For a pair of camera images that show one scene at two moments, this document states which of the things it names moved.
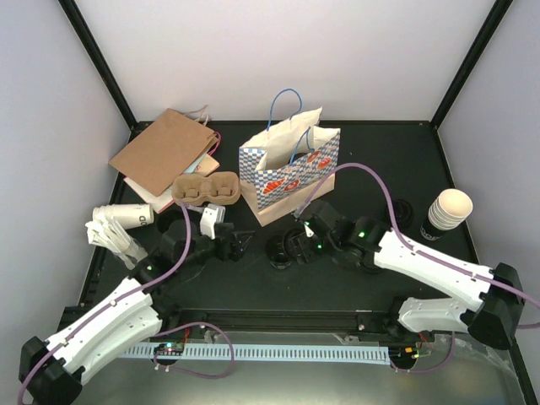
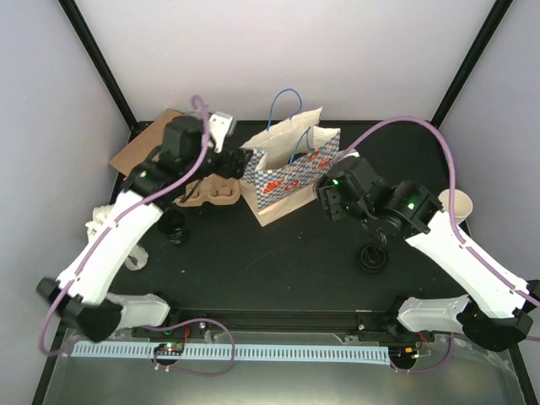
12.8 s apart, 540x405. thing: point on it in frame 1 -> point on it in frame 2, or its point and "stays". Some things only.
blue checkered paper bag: (281, 167) stays
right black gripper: (302, 253) -> (332, 208)
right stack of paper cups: (450, 209) stays
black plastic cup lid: (295, 156) stays
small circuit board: (169, 348) stays
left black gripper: (235, 251) -> (239, 164)
